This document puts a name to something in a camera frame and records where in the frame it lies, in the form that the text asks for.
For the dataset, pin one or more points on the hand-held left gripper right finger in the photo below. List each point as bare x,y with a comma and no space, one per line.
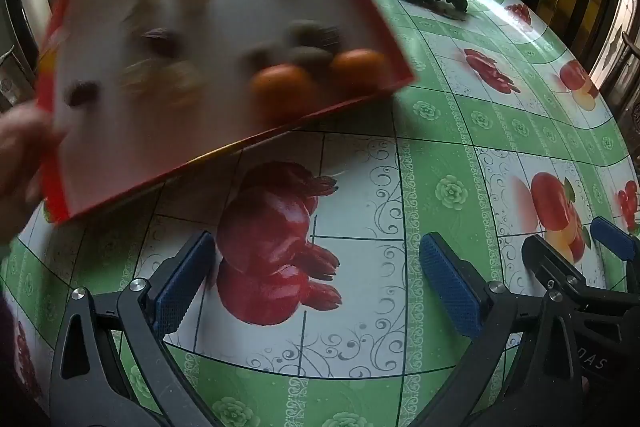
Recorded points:
450,287

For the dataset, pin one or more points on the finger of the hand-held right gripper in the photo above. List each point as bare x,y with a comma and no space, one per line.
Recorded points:
615,237
550,264

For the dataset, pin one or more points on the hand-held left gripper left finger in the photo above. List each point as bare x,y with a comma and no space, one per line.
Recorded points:
185,279

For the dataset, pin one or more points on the orange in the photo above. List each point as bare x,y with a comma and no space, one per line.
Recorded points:
280,89
357,67

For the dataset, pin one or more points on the red cardboard tray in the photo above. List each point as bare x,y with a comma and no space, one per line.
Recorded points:
230,2

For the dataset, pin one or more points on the person's left hand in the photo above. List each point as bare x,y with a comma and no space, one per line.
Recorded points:
22,157

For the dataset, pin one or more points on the fruit printed green tablecloth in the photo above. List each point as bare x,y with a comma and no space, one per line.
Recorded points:
440,117

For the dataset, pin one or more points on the wooden chair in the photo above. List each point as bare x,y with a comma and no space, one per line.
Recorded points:
625,52

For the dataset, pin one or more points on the person's dark red clothing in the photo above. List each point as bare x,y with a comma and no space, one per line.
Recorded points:
15,367

